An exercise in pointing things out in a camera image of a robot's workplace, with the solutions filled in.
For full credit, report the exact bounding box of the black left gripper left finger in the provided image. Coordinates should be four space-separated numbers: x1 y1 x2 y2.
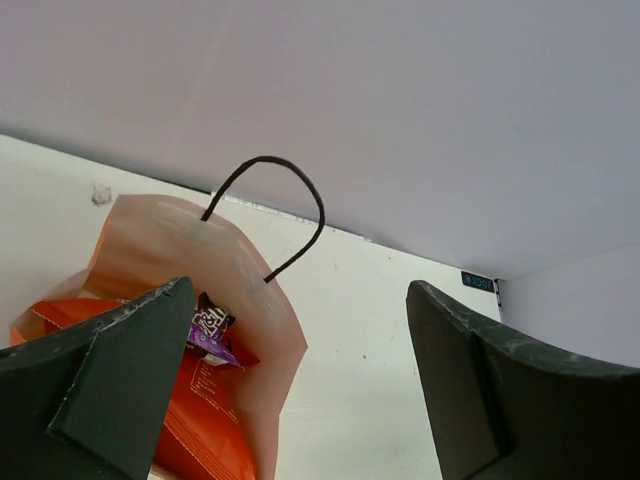
1 277 195 479

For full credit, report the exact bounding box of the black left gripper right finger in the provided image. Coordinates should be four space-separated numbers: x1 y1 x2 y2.
406 281 639 479

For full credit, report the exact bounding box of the red chips bag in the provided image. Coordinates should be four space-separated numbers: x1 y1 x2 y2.
27 297 264 480

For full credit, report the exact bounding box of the purple candy packet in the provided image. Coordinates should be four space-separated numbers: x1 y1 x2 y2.
187 292 241 367

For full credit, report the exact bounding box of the orange paper bag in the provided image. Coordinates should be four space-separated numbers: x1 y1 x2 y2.
8 194 307 479

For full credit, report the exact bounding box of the blue table label right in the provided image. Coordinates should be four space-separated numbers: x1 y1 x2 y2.
461 271 496 293

